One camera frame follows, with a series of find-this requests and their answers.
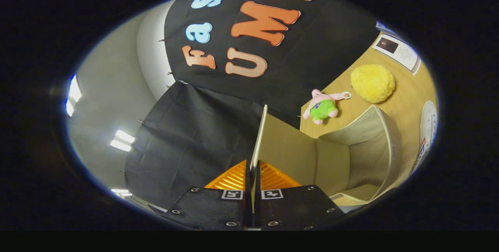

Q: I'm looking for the white canvas shoe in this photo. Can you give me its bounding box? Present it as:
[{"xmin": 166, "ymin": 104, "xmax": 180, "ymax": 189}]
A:
[{"xmin": 409, "ymin": 100, "xmax": 439, "ymax": 174}]

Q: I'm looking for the yellow fluffy ball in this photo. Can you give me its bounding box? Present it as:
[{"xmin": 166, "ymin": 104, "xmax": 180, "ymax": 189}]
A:
[{"xmin": 350, "ymin": 63, "xmax": 396, "ymax": 104}]

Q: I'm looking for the white book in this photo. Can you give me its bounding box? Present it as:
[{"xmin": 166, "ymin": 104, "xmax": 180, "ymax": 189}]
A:
[{"xmin": 372, "ymin": 33, "xmax": 422, "ymax": 76}]

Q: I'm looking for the pink plush toy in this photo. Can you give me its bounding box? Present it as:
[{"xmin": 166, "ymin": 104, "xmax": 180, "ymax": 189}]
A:
[{"xmin": 303, "ymin": 89, "xmax": 352, "ymax": 125}]

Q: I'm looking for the beige fabric storage box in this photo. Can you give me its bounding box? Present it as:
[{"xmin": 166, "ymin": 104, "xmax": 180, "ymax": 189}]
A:
[{"xmin": 249, "ymin": 104, "xmax": 403, "ymax": 207}]

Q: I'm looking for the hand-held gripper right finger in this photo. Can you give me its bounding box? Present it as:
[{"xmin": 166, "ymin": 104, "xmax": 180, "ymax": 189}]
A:
[{"xmin": 253, "ymin": 160, "xmax": 345, "ymax": 231}]

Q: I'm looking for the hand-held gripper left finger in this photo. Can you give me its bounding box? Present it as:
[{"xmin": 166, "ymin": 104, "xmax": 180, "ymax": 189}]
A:
[{"xmin": 163, "ymin": 160, "xmax": 253, "ymax": 231}]

